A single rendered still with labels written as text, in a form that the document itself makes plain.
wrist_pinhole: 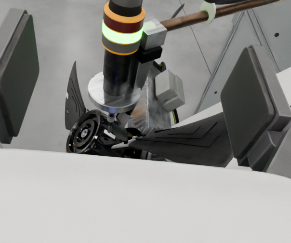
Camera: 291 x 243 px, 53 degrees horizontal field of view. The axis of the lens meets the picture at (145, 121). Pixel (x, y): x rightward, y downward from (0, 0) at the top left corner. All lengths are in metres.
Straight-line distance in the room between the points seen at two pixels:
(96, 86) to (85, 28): 2.73
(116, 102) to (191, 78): 2.41
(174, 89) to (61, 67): 1.87
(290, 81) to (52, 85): 2.00
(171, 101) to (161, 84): 0.06
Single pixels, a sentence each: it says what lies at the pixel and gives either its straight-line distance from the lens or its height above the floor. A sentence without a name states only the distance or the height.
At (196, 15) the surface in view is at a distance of 0.41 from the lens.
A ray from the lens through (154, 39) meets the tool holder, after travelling 0.35.
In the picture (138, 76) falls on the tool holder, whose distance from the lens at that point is 0.38.
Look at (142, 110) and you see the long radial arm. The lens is 0.81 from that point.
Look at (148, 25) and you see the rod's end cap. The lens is 0.35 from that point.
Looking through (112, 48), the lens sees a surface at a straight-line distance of 0.33.
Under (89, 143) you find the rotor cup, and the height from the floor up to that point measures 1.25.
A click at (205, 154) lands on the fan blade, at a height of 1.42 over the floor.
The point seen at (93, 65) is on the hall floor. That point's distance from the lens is 2.67.
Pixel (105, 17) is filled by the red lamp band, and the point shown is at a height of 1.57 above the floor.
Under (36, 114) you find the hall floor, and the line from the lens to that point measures 2.29.
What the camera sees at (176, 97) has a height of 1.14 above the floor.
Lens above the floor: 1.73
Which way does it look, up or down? 50 degrees down
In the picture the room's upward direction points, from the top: 15 degrees clockwise
